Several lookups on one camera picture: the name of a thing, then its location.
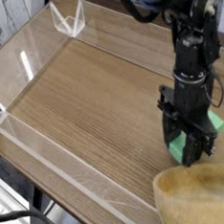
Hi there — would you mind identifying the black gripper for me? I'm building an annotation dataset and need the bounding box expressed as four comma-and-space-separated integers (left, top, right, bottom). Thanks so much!
157, 83, 217, 167

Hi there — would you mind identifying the green rectangular block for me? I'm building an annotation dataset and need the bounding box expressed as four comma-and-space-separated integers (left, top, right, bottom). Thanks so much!
168, 110, 224, 164

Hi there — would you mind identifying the light wooden bowl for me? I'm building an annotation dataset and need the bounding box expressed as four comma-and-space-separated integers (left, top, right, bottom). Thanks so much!
153, 163, 224, 224

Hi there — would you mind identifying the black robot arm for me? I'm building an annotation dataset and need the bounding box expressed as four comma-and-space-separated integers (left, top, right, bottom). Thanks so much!
121, 0, 223, 167

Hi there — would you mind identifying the black table leg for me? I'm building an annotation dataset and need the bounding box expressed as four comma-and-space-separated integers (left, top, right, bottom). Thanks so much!
33, 187, 43, 211

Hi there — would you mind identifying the clear acrylic tray wall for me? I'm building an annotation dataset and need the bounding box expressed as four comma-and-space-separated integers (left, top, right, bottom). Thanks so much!
0, 0, 224, 224

